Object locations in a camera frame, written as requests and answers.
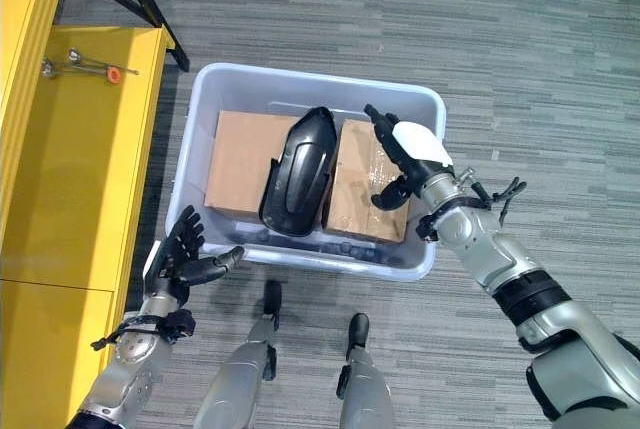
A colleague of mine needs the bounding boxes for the black sole-shaped part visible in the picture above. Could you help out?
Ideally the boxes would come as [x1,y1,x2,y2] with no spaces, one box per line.
[258,105,337,238]

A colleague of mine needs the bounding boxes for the silver right robot leg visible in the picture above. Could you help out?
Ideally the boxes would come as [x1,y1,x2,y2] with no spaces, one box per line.
[335,312,396,429]

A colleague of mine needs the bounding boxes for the plain cardboard box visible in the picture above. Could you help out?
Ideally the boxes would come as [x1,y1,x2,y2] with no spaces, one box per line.
[204,109,302,223]

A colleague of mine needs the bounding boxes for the silver metal bolt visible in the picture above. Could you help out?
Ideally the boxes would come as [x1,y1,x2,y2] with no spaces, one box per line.
[41,56,81,80]

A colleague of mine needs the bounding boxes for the yellow metal shelf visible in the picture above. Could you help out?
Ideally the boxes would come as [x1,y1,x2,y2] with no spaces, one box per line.
[0,0,169,429]

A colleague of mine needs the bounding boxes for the white plastic box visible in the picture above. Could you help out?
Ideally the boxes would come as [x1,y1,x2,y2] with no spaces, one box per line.
[163,62,447,283]

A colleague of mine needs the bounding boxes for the silver bolt with orange cap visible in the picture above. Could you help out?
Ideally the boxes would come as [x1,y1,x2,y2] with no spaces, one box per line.
[67,48,140,85]

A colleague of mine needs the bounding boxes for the dark parts under cardboard boxes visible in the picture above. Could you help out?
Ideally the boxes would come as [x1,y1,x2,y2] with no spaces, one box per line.
[227,228,407,268]

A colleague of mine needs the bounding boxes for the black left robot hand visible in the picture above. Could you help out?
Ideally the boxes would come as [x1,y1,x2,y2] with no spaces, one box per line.
[142,205,246,303]

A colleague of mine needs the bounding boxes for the silver left robot leg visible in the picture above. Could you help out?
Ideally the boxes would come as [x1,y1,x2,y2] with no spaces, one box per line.
[192,279,284,429]

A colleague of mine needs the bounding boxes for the silver robot leg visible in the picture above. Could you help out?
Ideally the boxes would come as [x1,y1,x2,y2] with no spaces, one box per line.
[335,312,396,429]
[192,279,284,429]

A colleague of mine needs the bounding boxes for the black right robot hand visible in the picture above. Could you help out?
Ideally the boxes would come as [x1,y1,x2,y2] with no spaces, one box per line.
[363,103,454,212]

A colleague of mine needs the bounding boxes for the taped cardboard box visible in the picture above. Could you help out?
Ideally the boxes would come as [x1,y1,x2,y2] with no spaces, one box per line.
[321,117,412,245]

